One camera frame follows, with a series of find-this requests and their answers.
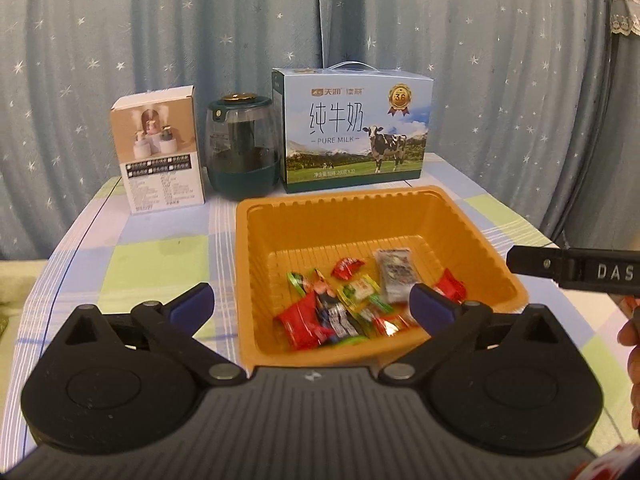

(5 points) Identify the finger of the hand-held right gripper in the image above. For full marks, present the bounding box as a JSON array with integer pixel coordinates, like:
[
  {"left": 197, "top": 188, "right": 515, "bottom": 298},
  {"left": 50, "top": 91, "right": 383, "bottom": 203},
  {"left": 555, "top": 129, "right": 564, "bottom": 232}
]
[{"left": 506, "top": 245, "right": 566, "bottom": 286}]

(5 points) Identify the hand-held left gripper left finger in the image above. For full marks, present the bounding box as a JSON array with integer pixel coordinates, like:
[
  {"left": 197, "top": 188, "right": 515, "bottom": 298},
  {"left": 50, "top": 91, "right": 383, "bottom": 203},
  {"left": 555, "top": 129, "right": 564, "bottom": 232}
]
[{"left": 50, "top": 282, "right": 246, "bottom": 387}]

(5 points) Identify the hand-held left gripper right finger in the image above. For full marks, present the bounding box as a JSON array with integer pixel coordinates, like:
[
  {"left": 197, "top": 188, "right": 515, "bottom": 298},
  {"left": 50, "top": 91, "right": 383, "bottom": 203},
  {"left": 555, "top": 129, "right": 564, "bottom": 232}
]
[{"left": 377, "top": 282, "right": 573, "bottom": 387}]

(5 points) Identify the red orange candy packet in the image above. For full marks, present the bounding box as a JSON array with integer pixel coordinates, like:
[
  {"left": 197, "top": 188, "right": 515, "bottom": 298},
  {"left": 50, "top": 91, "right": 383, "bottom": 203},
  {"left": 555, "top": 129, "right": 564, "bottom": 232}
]
[{"left": 372, "top": 312, "right": 416, "bottom": 339}]

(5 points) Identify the grey snack packet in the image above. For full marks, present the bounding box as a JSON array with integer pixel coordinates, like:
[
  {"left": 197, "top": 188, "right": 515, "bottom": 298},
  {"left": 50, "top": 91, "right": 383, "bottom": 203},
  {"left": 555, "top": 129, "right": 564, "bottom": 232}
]
[{"left": 375, "top": 248, "right": 418, "bottom": 305}]

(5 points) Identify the green candy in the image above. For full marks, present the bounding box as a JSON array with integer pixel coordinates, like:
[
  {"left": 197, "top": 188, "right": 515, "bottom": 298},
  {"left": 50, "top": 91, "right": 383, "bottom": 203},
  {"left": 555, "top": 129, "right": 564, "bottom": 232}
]
[{"left": 337, "top": 277, "right": 379, "bottom": 305}]

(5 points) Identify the small red candy packet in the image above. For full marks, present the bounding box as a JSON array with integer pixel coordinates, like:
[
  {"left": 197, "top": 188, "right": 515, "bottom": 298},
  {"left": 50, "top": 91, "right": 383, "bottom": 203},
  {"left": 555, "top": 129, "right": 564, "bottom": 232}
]
[{"left": 331, "top": 257, "right": 364, "bottom": 282}]

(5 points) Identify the large red snack packet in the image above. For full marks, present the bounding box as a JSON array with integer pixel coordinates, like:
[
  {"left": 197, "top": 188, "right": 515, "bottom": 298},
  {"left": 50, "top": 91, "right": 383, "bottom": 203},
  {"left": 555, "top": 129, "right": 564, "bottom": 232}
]
[{"left": 272, "top": 291, "right": 336, "bottom": 351}]

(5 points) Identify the orange plastic tray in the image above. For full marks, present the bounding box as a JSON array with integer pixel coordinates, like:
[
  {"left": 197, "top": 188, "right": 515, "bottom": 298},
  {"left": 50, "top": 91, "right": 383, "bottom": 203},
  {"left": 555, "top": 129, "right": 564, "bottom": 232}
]
[{"left": 235, "top": 185, "right": 530, "bottom": 368}]

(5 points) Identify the person's right hand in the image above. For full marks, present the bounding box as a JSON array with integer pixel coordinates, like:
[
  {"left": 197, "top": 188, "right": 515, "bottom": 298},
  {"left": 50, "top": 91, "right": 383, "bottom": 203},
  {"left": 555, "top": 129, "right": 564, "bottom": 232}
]
[{"left": 617, "top": 307, "right": 640, "bottom": 431}]

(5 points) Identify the white product box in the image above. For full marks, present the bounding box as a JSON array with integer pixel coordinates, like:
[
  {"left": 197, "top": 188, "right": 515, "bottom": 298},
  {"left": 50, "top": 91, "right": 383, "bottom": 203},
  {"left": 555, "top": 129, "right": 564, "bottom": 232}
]
[{"left": 110, "top": 85, "right": 207, "bottom": 216}]

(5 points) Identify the dark green jar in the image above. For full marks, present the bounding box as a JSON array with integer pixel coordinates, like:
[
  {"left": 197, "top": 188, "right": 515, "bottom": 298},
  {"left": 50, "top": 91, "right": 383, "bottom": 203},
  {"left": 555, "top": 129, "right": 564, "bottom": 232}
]
[{"left": 206, "top": 91, "right": 281, "bottom": 198}]

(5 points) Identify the cream bed sheet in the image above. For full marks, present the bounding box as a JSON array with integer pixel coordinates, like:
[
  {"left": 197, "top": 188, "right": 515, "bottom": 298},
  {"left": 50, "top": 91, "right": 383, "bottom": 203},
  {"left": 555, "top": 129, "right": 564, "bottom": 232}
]
[{"left": 0, "top": 260, "right": 51, "bottom": 341}]

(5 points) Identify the blue milk carton box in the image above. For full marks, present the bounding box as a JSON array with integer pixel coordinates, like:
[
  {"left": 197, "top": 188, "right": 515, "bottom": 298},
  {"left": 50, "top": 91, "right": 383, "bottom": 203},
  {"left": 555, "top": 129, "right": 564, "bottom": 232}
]
[{"left": 271, "top": 61, "right": 433, "bottom": 195}]

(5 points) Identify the red white item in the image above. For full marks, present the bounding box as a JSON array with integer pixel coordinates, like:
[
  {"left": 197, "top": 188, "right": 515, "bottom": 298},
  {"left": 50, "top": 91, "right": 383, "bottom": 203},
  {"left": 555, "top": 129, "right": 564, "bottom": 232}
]
[{"left": 572, "top": 441, "right": 633, "bottom": 480}]

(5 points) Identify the blue star curtain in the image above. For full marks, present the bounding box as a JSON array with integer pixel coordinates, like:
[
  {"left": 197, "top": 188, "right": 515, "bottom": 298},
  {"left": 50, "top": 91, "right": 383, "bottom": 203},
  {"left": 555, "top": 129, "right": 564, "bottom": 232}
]
[{"left": 0, "top": 0, "right": 621, "bottom": 261}]

